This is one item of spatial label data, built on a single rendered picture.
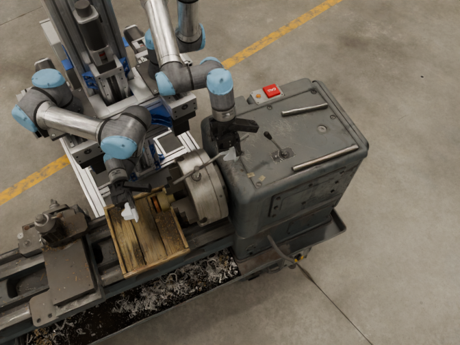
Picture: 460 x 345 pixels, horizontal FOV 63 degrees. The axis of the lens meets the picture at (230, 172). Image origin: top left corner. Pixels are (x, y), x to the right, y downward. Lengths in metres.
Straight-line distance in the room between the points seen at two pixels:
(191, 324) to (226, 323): 0.22
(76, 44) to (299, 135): 1.04
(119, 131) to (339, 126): 0.88
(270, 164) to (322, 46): 2.55
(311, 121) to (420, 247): 1.59
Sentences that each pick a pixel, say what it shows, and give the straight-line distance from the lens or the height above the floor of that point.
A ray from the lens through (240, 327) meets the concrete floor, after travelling 2.53.
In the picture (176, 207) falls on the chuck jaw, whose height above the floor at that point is 1.10.
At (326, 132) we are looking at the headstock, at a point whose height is 1.26.
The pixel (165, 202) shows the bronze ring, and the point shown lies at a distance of 1.57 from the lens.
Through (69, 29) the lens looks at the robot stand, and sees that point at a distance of 1.81.
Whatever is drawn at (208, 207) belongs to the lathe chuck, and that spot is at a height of 1.16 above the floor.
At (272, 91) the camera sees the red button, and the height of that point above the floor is 1.27.
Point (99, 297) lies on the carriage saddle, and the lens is 1.71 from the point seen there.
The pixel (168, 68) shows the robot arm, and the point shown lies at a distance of 1.23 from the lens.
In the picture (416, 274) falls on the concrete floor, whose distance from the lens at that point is 2.88.
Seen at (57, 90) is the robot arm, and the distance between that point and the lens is 1.73.
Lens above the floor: 2.51
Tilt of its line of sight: 60 degrees down
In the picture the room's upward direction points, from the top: straight up
